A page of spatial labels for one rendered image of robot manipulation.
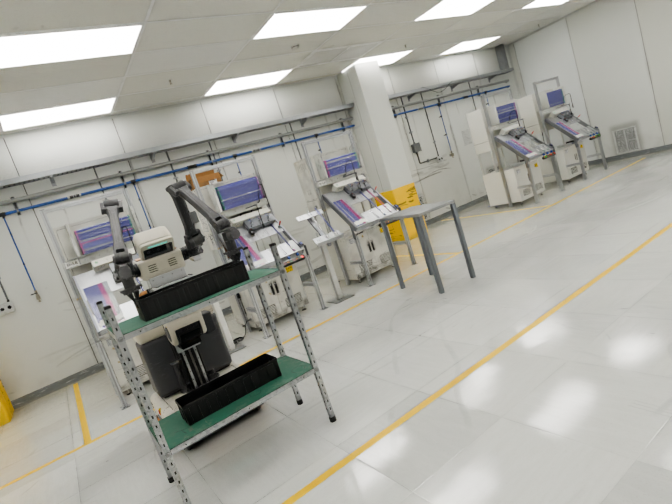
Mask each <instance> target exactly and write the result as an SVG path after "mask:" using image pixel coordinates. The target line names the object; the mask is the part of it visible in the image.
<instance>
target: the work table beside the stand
mask: <svg viewBox="0 0 672 504"><path fill-rule="evenodd" d="M448 205H450V208H451V211H452V215H453V218H454V222H455V225H456V229H457V232H458V236H459V239H460V243H461V246H462V250H463V253H464V257H465V260H466V264H467V267H468V271H469V274H470V278H475V277H476V275H475V271H474V268H473V264H472V260H471V257H470V253H469V250H468V246H467V243H466V239H465V236H464V232H463V229H462V225H461V221H460V218H459V214H458V211H457V207H456V204H455V200H448V201H442V202H436V203H430V204H423V205H417V206H412V207H409V208H406V209H404V210H401V211H399V212H396V213H393V214H391V215H388V216H385V217H383V218H380V219H379V220H380V223H381V226H382V229H383V233H384V236H385V239H386V242H387V246H388V249H389V252H390V255H391V259H392V262H393V265H394V268H395V272H396V275H397V278H398V281H399V285H400V288H401V289H404V288H406V287H405V284H404V281H403V277H402V274H401V271H400V268H399V264H398V261H397V258H396V255H395V251H394V248H393V245H392V242H391V238H390V235H389V232H388V228H387V225H386V222H385V221H388V220H397V219H405V218H413V221H414V224H415V228H416V231H417V234H418V238H419V241H420V244H421V248H422V251H423V254H424V258H425V261H426V265H427V268H428V271H429V275H434V277H435V281H436V284H437V287H438V291H439V294H443V293H445V291H444V287H443V284H442V281H441V277H440V274H439V270H438V267H437V264H436V260H435V257H434V253H433V250H432V247H431V243H430V240H429V236H428V233H427V229H426V226H425V223H424V219H423V216H422V215H425V214H427V213H430V212H432V211H435V210H437V209H440V208H443V207H445V206H448Z"/></svg>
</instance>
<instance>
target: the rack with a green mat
mask: <svg viewBox="0 0 672 504"><path fill-rule="evenodd" d="M269 246H270V249H271V252H272V255H273V258H274V261H275V264H276V267H277V268H269V269H255V266H254V263H253V260H252V257H251V254H250V252H249V249H248V246H247V247H243V249H242V250H243V252H244V255H245V258H246V261H247V264H248V266H249V269H250V271H247V273H248V275H249V278H250V279H249V280H247V281H244V282H242V283H240V284H237V285H235V286H232V287H230V288H227V289H225V290H223V291H220V292H218V293H215V294H213V295H211V296H208V297H206V298H203V299H201V300H198V301H196V302H194V303H191V304H189V305H186V306H184V307H181V308H179V309H177V310H174V311H172V312H169V313H167V314H165V315H162V316H160V317H157V318H155V319H152V320H150V321H148V322H145V321H143V320H141V319H140V317H139V315H138V316H135V317H133V318H130V319H128V320H125V321H123V322H120V323H118V322H117V320H116V317H115V315H114V312H113V310H112V307H111V305H107V306H104V304H103V302H102V300H100V301H97V302H96V305H97V307H98V309H99V312H100V314H101V317H102V319H103V322H104V324H105V326H106V329H107V331H108V334H109V336H110V339H111V341H112V343H113V346H114V348H115V351H116V353H117V355H118V358H119V360H120V363H121V365H122V368H123V370H124V372H125V375H126V377H127V380H128V382H129V385H130V387H131V389H132V392H133V394H134V397H135V399H136V401H137V404H138V406H139V409H140V411H141V414H142V416H143V418H144V421H145V423H146V426H147V428H148V431H149V433H150V435H151V438H152V440H153V443H154V445H155V448H156V450H157V452H158V455H159V457H160V460H161V462H162V464H163V467H164V469H165V472H166V474H167V479H168V481H169V483H173V482H174V481H175V483H176V486H177V488H178V491H179V493H180V496H181V498H182V500H183V503H184V504H192V503H191V501H190V498H189V496H188V494H187V491H186V489H185V486H184V484H183V481H182V479H181V476H180V474H179V471H178V469H177V467H176V464H175V462H174V459H173V457H172V455H173V454H175V453H177V452H179V451H180V450H182V449H184V448H186V447H187V446H189V445H191V444H193V443H194V442H196V441H198V440H200V439H201V438H203V437H205V436H206V435H208V434H210V433H212V432H213V431H215V430H217V429H219V428H220V427H222V426H224V425H226V424H227V423H229V422H231V421H233V420H234V419H236V418H238V417H240V416H241V415H243V414H245V413H246V412H248V411H250V410H252V409H253V408H255V407H257V406H259V405H260V404H262V403H264V402H266V401H267V400H269V399H271V398H273V397H274V396H276V395H278V394H279V393H281V392H283V391H285V390H286V389H288V388H290V387H292V390H293V392H294V395H295V398H296V402H297V404H298V405H301V404H303V400H302V398H301V395H300V393H299V390H298V387H297V383H299V382H300V381H302V380H304V379H306V378H307V377H309V376H311V375H312V374H314V376H315V379H316V382H317V385H318V387H319V390H320V393H321V396H322V399H323V402H324V405H325V408H326V410H327V413H328V416H329V420H330V422H331V423H333V422H335V421H336V420H337V419H336V416H335V414H334V411H333V408H332V405H331V402H330V399H329V397H328V394H327V391H326V388H325V385H324V382H323V379H322V376H321V373H320V370H319V367H318V365H317V362H316V359H315V356H314V353H313V350H312V347H311V344H310V341H309V339H308V336H307V333H306V330H305V327H304V324H303V321H302V318H301V315H300V313H299V310H298V307H297V304H296V301H295V298H294V295H293V292H292V289H291V286H290V284H289V281H288V278H287V275H286V272H285V269H284V266H283V263H282V260H281V257H280V255H279V252H278V249H277V246H276V243H271V244H269ZM277 276H280V278H281V281H282V284H283V287H284V290H285V292H286V295H287V298H288V301H289V304H290V307H291V310H292V313H293V316H294V318H295V321H296V324H297V327H298V330H299V333H300V336H301V339H302V341H303V344H304V347H305V350H306V353H307V356H308V359H309V362H310V363H307V362H304V361H301V360H298V359H295V358H292V357H290V356H287V355H286V353H285V350H284V347H283V345H282V342H281V339H280V336H279V333H278V331H277V328H276V325H275V322H274V319H273V316H272V314H271V311H270V308H269V305H268V302H267V300H266V297H265V294H264V291H263V288H262V285H261V283H263V282H265V281H268V280H270V279H273V278H275V277H277ZM254 286H256V289H257V292H258V294H259V297H260V300H261V303H262V306H263V308H264V311H265V314H266V317H267V320H268V322H269V325H270V328H271V331H272V334H273V336H274V339H275V342H276V345H277V348H278V350H279V353H280V357H279V358H277V362H278V365H279V368H280V371H281V374H282V375H281V376H279V377H278V378H276V379H274V380H272V381H270V382H269V383H267V384H265V385H263V386H261V387H259V388H258V389H256V390H254V391H252V392H250V393H249V394H247V395H245V396H243V397H241V398H240V399H238V400H236V401H234V402H232V403H231V404H229V405H227V406H225V407H223V408H222V409H220V410H218V411H216V412H214V413H213V414H211V415H209V416H207V417H205V418H203V419H202V420H200V421H198V422H196V423H194V424H193V425H191V426H189V425H188V423H186V421H185V420H184V419H183V418H182V416H181V413H180V411H179V410H178V411H176V412H175V413H173V414H171V415H169V416H167V417H165V418H163V419H161V420H159V421H158V420H157V418H156V415H155V413H154V410H153V408H152V405H151V403H150V400H149V398H148V396H147V393H146V391H145V388H144V386H143V383H142V381H141V378H140V376H139V373H138V371H137V369H136V366H135V364H134V361H133V359H132V356H131V354H130V351H129V349H128V347H127V344H126V342H125V341H126V340H128V339H131V338H133V337H135V336H138V335H140V334H143V333H145V332H147V331H150V330H152V329H154V328H157V327H159V326H161V325H164V324H166V323H169V322H171V321H173V320H176V319H178V318H180V317H183V316H185V315H187V314H190V313H192V312H195V311H197V310H199V309H202V308H204V307H206V306H209V305H211V304H213V303H216V302H218V301H221V300H223V299H225V298H228V297H230V296H232V295H235V294H237V293H239V292H242V291H244V290H247V289H249V288H251V287H254Z"/></svg>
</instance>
